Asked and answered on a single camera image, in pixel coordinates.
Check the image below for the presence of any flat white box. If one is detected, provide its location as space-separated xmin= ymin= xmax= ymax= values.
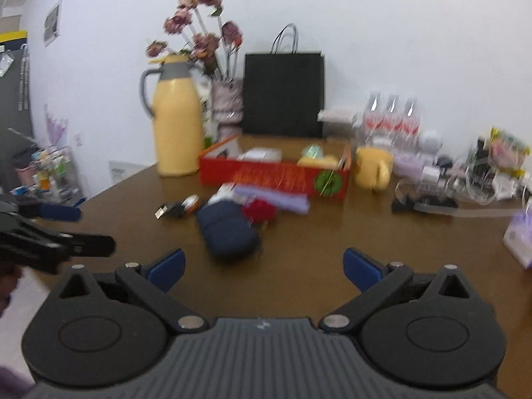
xmin=318 ymin=109 xmax=366 ymax=125

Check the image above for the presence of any colourful snack package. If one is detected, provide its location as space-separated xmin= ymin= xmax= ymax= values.
xmin=488 ymin=128 xmax=532 ymax=179

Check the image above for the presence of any white round device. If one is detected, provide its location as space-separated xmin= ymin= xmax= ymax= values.
xmin=418 ymin=131 xmax=442 ymax=154

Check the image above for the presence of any white milk carton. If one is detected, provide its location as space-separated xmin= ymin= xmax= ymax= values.
xmin=199 ymin=81 xmax=215 ymax=143

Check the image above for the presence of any wall poster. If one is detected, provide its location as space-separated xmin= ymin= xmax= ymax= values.
xmin=43 ymin=0 xmax=64 ymax=48

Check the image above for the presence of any clear water bottle red label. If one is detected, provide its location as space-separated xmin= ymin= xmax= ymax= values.
xmin=363 ymin=91 xmax=385 ymax=143
xmin=382 ymin=93 xmax=402 ymax=143
xmin=400 ymin=97 xmax=421 ymax=147

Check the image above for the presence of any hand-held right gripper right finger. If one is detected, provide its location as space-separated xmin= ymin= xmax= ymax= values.
xmin=318 ymin=247 xmax=473 ymax=335

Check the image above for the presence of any red cardboard box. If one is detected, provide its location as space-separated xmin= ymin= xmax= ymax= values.
xmin=199 ymin=135 xmax=353 ymax=200

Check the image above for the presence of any white packet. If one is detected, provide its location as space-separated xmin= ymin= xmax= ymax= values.
xmin=208 ymin=183 xmax=236 ymax=205

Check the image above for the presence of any black paper bag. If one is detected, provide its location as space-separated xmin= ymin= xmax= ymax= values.
xmin=242 ymin=24 xmax=325 ymax=139

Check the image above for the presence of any purple tissue pack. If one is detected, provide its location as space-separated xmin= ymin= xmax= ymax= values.
xmin=502 ymin=210 xmax=532 ymax=269

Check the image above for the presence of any yellow thermos jug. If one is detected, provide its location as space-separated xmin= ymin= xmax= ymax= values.
xmin=140 ymin=55 xmax=205 ymax=176

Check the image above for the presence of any yellow mug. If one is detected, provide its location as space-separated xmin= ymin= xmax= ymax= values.
xmin=354 ymin=146 xmax=395 ymax=192

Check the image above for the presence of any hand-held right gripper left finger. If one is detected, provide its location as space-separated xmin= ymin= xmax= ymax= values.
xmin=59 ymin=248 xmax=209 ymax=334

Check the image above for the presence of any white wrapped item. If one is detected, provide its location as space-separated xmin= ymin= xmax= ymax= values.
xmin=238 ymin=147 xmax=285 ymax=163

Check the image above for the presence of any purple knitted pouch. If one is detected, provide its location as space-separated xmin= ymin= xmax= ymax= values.
xmin=233 ymin=186 xmax=312 ymax=216

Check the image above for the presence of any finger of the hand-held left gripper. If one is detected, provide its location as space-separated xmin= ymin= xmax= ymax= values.
xmin=0 ymin=213 xmax=116 ymax=276
xmin=0 ymin=195 xmax=82 ymax=222

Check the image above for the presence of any cluttered storage rack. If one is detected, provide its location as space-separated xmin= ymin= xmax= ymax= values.
xmin=14 ymin=145 xmax=84 ymax=207

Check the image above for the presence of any purple wall sticker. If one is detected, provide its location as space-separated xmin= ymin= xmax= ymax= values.
xmin=44 ymin=106 xmax=69 ymax=146

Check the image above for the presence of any navy blue pouch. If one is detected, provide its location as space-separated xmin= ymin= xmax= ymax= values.
xmin=195 ymin=200 xmax=262 ymax=261

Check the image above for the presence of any dark grey cabinet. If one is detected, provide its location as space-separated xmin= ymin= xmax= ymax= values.
xmin=0 ymin=31 xmax=36 ymax=163

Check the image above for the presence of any red fluffy ornament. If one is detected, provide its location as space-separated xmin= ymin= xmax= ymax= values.
xmin=243 ymin=199 xmax=278 ymax=223

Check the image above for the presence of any pale yellow item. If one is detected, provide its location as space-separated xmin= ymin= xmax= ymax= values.
xmin=297 ymin=155 xmax=338 ymax=168

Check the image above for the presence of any dried pink flower bouquet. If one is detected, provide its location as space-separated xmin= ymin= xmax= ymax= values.
xmin=145 ymin=0 xmax=244 ymax=80

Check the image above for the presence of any small orange and black item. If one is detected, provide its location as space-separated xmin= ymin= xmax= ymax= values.
xmin=183 ymin=195 xmax=204 ymax=217

